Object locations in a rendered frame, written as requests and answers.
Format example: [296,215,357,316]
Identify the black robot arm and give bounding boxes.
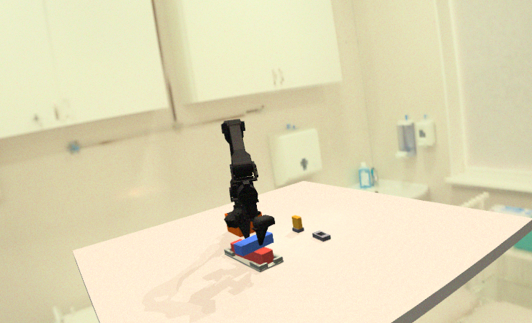
[221,119,258,228]

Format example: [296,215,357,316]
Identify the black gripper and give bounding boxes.
[236,200,275,246]

